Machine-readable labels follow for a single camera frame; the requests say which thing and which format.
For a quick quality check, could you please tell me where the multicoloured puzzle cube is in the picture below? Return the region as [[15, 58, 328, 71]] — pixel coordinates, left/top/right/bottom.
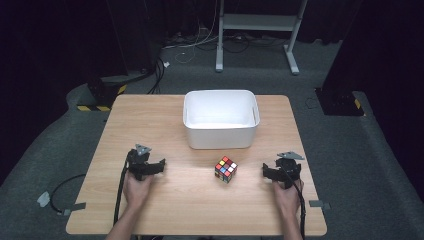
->
[[214, 155, 239, 184]]

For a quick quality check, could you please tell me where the tangle of black cables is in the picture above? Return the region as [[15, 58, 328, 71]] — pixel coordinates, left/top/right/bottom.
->
[[196, 32, 288, 54]]

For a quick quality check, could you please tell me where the grey tape strip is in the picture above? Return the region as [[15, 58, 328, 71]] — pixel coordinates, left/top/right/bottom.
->
[[61, 202, 87, 216], [308, 199, 332, 211]]

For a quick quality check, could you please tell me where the white plastic bin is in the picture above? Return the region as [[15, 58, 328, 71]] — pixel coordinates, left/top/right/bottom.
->
[[182, 89, 261, 150]]

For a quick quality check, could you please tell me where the black stand base striped tape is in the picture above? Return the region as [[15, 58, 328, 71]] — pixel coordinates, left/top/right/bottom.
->
[[77, 74, 128, 113]]

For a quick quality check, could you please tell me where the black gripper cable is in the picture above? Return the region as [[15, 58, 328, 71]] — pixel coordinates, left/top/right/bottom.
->
[[113, 159, 130, 226], [281, 166, 307, 240]]

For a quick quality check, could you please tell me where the black floor cable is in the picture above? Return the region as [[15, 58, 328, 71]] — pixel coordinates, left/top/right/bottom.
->
[[49, 173, 87, 214]]

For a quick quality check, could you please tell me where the person's left hand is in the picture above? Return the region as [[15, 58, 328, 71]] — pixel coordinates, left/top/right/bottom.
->
[[122, 171, 155, 210]]

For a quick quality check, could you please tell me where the white metal stand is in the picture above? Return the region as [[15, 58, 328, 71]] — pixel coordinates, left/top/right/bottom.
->
[[215, 0, 309, 76]]

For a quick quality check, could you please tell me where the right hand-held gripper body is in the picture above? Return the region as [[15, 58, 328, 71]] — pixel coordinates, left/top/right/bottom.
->
[[274, 151, 305, 190]]

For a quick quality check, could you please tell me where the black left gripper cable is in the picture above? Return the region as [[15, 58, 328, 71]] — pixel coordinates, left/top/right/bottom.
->
[[113, 159, 130, 226]]

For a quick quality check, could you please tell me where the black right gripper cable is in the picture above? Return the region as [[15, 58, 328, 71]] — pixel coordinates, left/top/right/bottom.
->
[[281, 166, 307, 240]]

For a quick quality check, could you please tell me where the person's right hand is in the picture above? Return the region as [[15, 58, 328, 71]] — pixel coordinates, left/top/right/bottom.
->
[[272, 179, 305, 214]]

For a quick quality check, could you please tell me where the black cable bundle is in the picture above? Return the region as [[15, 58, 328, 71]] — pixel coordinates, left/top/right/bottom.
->
[[147, 57, 166, 95]]

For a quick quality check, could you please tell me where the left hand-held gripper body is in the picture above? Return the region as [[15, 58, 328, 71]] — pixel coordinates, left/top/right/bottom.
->
[[125, 143, 153, 182]]

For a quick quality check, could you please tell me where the white cable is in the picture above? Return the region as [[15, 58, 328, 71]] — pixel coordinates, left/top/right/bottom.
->
[[163, 18, 220, 65]]

